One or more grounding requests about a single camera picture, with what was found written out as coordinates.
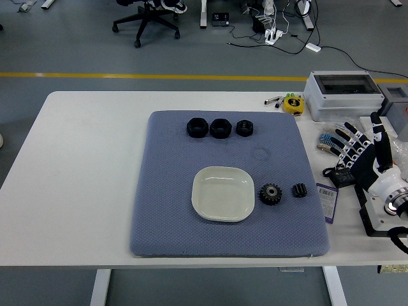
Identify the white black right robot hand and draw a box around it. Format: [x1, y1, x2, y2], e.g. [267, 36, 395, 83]
[330, 112, 408, 197]

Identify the small black gear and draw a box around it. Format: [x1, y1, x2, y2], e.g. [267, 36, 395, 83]
[291, 182, 308, 198]

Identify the large black gear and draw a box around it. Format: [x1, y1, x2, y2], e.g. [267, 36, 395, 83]
[258, 183, 284, 207]

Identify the small white box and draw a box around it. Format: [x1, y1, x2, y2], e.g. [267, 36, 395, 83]
[359, 116, 399, 138]

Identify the small black hex nut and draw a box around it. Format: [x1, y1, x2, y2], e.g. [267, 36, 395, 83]
[235, 119, 254, 137]

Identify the large black hex nut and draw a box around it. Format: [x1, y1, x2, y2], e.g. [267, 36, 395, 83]
[209, 118, 233, 140]
[186, 117, 210, 139]

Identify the black digital meter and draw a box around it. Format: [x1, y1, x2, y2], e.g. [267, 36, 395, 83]
[322, 165, 360, 189]

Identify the clear plastic bag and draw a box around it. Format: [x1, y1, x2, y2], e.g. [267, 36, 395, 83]
[390, 136, 408, 170]

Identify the bag of blue resistors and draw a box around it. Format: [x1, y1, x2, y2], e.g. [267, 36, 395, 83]
[317, 122, 351, 157]

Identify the purple white card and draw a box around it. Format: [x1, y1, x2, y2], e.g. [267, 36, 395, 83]
[315, 182, 339, 224]

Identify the grey device with red button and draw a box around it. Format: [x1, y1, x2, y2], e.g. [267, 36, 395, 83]
[375, 85, 408, 143]

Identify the yellow tape measure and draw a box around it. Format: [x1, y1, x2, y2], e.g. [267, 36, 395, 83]
[282, 96, 305, 115]

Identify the yellowish part under table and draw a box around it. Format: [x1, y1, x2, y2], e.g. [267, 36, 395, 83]
[377, 264, 408, 274]

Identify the white table leg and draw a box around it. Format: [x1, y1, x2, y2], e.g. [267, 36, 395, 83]
[90, 269, 112, 306]
[321, 266, 347, 306]

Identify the white square plate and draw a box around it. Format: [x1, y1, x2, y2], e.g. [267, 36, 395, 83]
[191, 166, 256, 223]

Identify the white power strip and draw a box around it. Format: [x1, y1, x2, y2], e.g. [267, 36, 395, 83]
[264, 28, 285, 45]

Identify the blue-grey quilted mat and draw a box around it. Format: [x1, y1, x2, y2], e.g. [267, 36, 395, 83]
[129, 110, 332, 258]

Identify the black power brick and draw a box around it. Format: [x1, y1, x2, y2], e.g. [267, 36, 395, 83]
[252, 14, 267, 33]

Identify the black device with screen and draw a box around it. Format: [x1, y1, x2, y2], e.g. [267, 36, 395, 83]
[212, 11, 230, 27]

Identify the dark white sneaker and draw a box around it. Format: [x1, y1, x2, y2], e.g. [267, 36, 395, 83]
[161, 0, 188, 14]

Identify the black office chair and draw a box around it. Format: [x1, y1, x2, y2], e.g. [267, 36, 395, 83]
[112, 0, 181, 48]

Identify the black white base plate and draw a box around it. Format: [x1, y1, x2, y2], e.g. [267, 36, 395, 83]
[353, 183, 408, 237]

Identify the grey electrical enclosure box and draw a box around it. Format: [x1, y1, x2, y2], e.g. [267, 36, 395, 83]
[302, 70, 384, 122]

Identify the long black floor cable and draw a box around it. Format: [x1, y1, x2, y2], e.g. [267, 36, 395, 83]
[227, 40, 408, 79]

